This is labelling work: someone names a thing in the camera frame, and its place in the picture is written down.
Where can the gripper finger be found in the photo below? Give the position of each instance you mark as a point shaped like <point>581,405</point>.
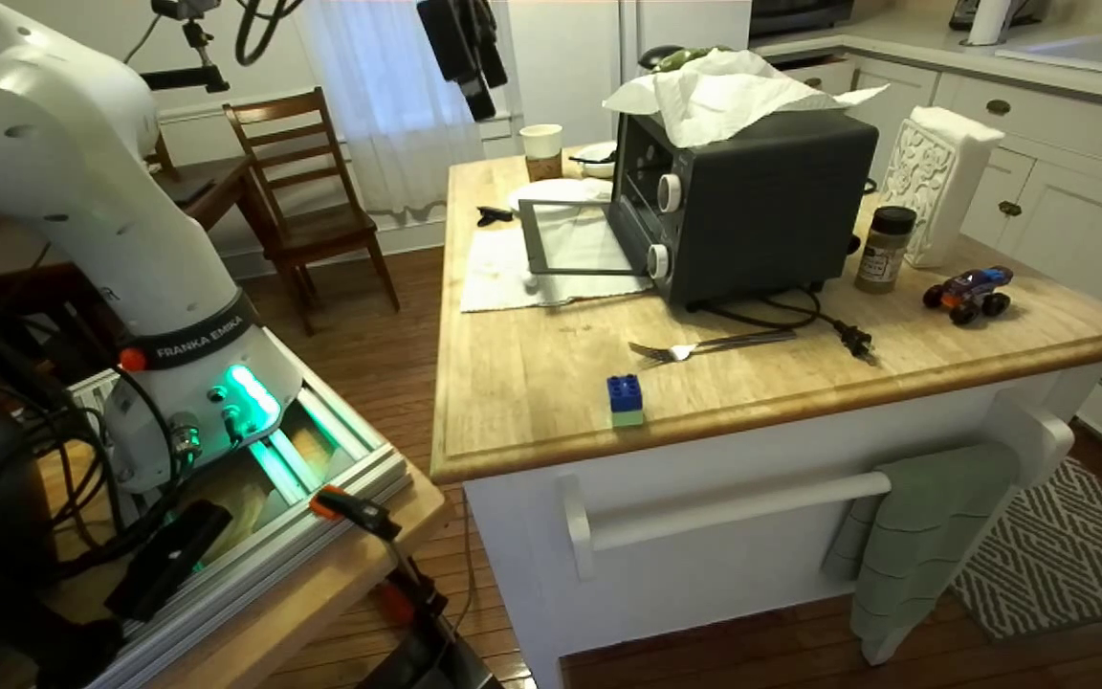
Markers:
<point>460,53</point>
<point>491,43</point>

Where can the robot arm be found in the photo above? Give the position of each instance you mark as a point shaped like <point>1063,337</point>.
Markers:
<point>82,201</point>

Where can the white plate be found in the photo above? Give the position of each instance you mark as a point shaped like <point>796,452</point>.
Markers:
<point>556,191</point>

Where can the white curtain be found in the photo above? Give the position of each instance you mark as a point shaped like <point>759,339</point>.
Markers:
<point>388,96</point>

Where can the paper cup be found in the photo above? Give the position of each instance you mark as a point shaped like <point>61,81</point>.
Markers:
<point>541,153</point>

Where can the white bowl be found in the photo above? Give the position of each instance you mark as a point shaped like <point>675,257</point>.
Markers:
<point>597,161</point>

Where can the small black clip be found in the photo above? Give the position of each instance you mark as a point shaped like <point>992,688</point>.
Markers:
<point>492,216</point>

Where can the toaster oven door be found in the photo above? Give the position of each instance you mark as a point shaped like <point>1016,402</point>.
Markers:
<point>537,239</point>

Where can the green object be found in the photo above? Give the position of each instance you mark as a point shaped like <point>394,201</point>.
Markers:
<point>694,57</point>

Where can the wooden chair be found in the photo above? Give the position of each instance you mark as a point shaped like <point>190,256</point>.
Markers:
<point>317,230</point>

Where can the white cloth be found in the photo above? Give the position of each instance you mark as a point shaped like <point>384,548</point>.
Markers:
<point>498,277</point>

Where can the white toaster oven knob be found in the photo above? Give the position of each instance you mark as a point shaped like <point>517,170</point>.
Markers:
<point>658,262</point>
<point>670,192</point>

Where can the crumpled white paper towel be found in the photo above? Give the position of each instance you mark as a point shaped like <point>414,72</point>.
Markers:
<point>723,96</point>

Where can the dark wooden table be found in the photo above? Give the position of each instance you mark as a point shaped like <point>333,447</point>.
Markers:
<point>211,187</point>

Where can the black microwave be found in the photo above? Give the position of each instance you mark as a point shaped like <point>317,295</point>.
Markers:
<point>800,14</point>

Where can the black toaster oven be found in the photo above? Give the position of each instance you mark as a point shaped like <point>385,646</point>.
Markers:
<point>761,211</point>

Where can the silver fork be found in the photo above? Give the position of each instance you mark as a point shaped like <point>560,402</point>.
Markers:
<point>704,344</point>

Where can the blue toy block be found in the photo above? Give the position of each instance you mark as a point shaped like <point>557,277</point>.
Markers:
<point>625,392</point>

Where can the green toy block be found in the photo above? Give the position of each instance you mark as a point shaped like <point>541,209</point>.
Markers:
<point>628,419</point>

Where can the spice jar with black lid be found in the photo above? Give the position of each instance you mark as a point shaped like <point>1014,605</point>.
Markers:
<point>884,254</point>

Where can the white ornate napkin holder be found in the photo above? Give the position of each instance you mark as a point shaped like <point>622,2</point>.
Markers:
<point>938,187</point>

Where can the orange and black clamp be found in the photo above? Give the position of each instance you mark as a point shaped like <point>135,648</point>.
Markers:
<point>369,517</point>

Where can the paper towel roll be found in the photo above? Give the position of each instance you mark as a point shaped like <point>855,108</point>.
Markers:
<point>989,21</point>

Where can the white towel bar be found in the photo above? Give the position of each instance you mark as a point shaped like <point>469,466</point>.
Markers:
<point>704,517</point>

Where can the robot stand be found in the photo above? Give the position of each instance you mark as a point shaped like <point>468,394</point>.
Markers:
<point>321,565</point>

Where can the toy monster truck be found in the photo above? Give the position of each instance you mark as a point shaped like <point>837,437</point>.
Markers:
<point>970,295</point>

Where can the white kitchen cabinets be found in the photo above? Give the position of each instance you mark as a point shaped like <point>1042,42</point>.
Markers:
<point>1068,191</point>

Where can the white sink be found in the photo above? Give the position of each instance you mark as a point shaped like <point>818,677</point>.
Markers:
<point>1096,53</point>

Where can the green towel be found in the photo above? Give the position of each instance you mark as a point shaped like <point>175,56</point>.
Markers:
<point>924,545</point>

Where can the patterned grey rug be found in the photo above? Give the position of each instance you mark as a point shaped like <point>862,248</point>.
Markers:
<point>1068,545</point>

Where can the camera on mount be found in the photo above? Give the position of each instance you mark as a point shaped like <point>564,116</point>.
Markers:
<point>189,43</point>

